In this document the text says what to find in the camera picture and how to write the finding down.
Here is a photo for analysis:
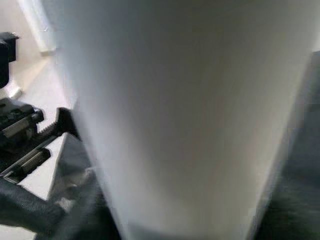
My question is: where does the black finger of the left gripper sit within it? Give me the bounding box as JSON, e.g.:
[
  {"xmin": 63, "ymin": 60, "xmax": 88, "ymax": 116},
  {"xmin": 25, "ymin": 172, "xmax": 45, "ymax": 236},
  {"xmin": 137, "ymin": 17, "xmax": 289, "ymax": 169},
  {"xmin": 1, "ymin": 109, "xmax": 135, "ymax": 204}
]
[{"xmin": 39, "ymin": 106, "xmax": 81, "ymax": 141}]

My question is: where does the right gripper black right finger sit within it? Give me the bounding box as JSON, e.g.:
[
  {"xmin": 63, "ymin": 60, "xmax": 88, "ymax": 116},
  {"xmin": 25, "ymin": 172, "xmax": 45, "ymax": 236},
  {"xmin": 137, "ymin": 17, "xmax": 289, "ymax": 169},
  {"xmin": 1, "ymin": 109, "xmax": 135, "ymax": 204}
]
[{"xmin": 254, "ymin": 49, "xmax": 320, "ymax": 240}]

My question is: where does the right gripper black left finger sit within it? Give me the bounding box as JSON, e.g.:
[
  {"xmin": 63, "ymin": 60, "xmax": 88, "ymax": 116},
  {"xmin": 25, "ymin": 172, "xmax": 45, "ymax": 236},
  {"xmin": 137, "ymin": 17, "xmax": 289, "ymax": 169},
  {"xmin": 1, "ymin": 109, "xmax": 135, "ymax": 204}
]
[{"xmin": 0, "ymin": 164, "xmax": 121, "ymax": 240}]

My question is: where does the white plastic table leg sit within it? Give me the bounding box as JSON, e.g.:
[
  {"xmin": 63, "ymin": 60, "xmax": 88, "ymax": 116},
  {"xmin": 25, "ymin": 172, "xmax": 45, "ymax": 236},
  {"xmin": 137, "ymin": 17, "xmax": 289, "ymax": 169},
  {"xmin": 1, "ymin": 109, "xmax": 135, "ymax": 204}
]
[{"xmin": 56, "ymin": 0, "xmax": 320, "ymax": 240}]

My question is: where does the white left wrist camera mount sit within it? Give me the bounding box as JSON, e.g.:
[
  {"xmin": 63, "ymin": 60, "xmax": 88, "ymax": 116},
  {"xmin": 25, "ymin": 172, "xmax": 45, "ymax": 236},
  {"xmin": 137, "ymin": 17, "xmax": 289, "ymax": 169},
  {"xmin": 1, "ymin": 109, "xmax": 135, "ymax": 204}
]
[{"xmin": 0, "ymin": 31, "xmax": 24, "ymax": 98}]

